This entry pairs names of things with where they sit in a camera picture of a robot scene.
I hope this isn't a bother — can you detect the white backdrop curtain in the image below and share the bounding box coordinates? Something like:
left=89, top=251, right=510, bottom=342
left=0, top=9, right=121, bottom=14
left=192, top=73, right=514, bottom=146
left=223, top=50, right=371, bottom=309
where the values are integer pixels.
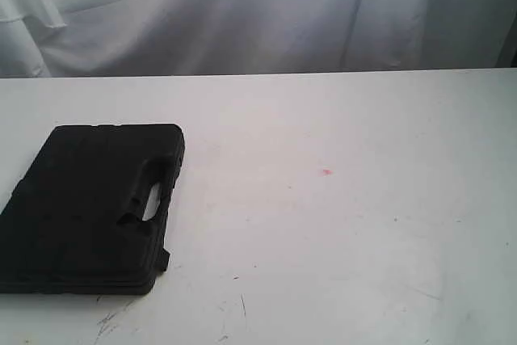
left=1, top=0, right=516, bottom=78

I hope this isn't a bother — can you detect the black plastic tool case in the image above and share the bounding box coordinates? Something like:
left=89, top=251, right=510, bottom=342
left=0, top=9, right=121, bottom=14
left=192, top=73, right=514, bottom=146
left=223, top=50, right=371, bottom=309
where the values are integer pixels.
left=1, top=124, right=185, bottom=295

